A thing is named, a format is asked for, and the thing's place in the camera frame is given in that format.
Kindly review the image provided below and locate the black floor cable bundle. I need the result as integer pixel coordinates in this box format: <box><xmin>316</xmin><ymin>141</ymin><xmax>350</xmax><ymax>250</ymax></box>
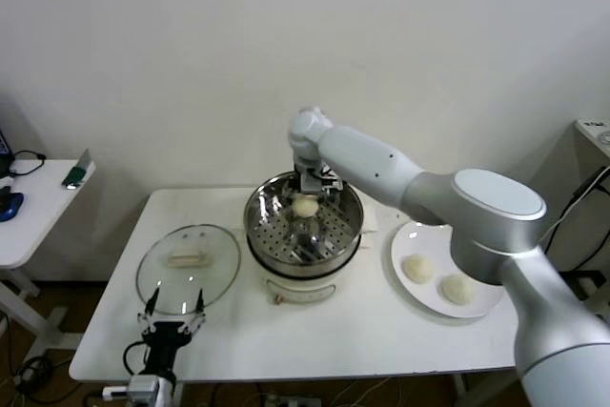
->
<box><xmin>13</xmin><ymin>354</ymin><xmax>54</xmax><ymax>392</ymax></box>

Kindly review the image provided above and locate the white electric cooker pot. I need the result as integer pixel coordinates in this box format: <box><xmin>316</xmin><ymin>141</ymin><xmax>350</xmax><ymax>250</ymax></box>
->
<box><xmin>231</xmin><ymin>204</ymin><xmax>380</xmax><ymax>307</ymax></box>

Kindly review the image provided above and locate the perforated steel steamer basket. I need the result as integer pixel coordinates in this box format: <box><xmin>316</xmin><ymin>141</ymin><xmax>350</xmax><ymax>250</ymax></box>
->
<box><xmin>244</xmin><ymin>169</ymin><xmax>366</xmax><ymax>279</ymax></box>

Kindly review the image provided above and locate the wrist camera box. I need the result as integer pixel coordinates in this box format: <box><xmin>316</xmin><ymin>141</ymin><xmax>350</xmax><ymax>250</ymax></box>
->
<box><xmin>317</xmin><ymin>164</ymin><xmax>345</xmax><ymax>193</ymax></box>
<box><xmin>102</xmin><ymin>383</ymin><xmax>132</xmax><ymax>401</ymax></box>

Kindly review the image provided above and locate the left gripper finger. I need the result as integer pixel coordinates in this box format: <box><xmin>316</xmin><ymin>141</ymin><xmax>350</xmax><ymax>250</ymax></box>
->
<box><xmin>180</xmin><ymin>287</ymin><xmax>207</xmax><ymax>336</ymax></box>
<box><xmin>137</xmin><ymin>288</ymin><xmax>161</xmax><ymax>335</ymax></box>

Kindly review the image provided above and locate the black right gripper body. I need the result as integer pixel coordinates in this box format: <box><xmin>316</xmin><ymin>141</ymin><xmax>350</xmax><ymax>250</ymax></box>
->
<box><xmin>294</xmin><ymin>161</ymin><xmax>320</xmax><ymax>194</ymax></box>

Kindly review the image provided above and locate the round glass pot lid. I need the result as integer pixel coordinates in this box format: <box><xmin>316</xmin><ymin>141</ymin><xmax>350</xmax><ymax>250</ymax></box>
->
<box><xmin>135</xmin><ymin>223</ymin><xmax>242</xmax><ymax>316</ymax></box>

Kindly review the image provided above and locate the round white plate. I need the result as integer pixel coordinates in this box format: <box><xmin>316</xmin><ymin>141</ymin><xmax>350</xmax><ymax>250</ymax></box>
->
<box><xmin>389</xmin><ymin>220</ymin><xmax>506</xmax><ymax>320</ymax></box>

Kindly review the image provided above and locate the dark screen device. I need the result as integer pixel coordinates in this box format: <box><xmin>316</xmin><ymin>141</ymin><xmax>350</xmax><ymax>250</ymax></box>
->
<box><xmin>0</xmin><ymin>128</ymin><xmax>14</xmax><ymax>178</ymax></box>

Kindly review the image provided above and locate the floor power strip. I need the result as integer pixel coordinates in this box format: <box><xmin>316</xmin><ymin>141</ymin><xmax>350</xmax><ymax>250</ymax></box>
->
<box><xmin>264</xmin><ymin>394</ymin><xmax>321</xmax><ymax>407</ymax></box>

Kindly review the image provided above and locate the white desk with label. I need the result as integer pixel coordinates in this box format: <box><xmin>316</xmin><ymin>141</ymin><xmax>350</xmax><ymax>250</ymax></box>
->
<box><xmin>555</xmin><ymin>118</ymin><xmax>610</xmax><ymax>315</ymax></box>

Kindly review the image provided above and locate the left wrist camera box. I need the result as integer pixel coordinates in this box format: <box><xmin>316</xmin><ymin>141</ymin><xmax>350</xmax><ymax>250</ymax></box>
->
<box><xmin>102</xmin><ymin>383</ymin><xmax>132</xmax><ymax>401</ymax></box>

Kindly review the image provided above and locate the black cable with adapter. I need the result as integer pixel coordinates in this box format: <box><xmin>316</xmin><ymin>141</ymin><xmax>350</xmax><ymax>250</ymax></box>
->
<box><xmin>545</xmin><ymin>166</ymin><xmax>607</xmax><ymax>255</ymax></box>

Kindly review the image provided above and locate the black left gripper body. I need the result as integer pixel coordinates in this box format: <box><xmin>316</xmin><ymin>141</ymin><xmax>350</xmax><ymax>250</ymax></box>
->
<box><xmin>140</xmin><ymin>320</ymin><xmax>196</xmax><ymax>375</ymax></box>

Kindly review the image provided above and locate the black looped cable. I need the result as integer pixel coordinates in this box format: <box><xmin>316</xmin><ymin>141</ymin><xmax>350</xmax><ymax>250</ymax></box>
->
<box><xmin>8</xmin><ymin>149</ymin><xmax>49</xmax><ymax>179</ymax></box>

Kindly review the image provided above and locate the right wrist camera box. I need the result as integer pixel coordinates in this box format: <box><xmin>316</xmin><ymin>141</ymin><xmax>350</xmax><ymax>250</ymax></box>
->
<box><xmin>317</xmin><ymin>164</ymin><xmax>345</xmax><ymax>193</ymax></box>

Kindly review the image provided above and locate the white hanging cable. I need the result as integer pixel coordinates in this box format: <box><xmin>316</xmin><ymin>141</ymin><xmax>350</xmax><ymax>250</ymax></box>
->
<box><xmin>547</xmin><ymin>171</ymin><xmax>610</xmax><ymax>236</ymax></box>

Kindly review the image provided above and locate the blue handheld device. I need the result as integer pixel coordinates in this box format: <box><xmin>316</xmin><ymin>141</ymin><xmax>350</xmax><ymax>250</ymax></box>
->
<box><xmin>0</xmin><ymin>191</ymin><xmax>26</xmax><ymax>224</ymax></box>

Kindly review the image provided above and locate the white side table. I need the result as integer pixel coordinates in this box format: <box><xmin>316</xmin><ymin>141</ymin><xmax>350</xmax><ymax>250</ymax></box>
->
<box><xmin>0</xmin><ymin>158</ymin><xmax>99</xmax><ymax>360</ymax></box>

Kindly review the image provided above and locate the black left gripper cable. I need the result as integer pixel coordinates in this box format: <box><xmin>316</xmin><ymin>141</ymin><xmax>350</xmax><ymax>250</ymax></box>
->
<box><xmin>123</xmin><ymin>339</ymin><xmax>149</xmax><ymax>377</ymax></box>

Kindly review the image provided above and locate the white steamed baozi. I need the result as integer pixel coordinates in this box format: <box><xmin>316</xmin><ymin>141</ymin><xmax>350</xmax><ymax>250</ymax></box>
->
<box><xmin>291</xmin><ymin>194</ymin><xmax>319</xmax><ymax>220</ymax></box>
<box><xmin>402</xmin><ymin>254</ymin><xmax>436</xmax><ymax>283</ymax></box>
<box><xmin>437</xmin><ymin>275</ymin><xmax>477</xmax><ymax>306</ymax></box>

